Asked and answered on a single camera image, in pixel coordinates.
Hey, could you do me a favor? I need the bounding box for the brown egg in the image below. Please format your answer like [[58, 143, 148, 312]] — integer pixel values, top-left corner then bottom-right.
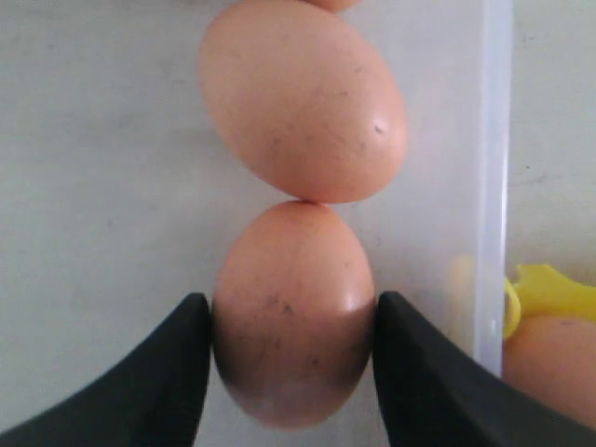
[[308, 0, 362, 13], [198, 1, 407, 203], [212, 201, 376, 429], [502, 316, 595, 428]]

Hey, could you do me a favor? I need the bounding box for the clear plastic storage box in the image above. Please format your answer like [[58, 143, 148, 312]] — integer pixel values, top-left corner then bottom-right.
[[1, 1, 511, 428]]

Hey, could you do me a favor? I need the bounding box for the yellow plastic egg tray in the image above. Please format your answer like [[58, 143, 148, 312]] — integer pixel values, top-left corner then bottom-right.
[[449, 254, 596, 341]]

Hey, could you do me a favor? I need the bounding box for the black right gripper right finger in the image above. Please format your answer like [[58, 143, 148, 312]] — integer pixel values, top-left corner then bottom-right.
[[372, 291, 595, 446]]

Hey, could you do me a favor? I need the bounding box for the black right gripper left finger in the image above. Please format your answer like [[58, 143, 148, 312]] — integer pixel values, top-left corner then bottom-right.
[[1, 293, 210, 446]]

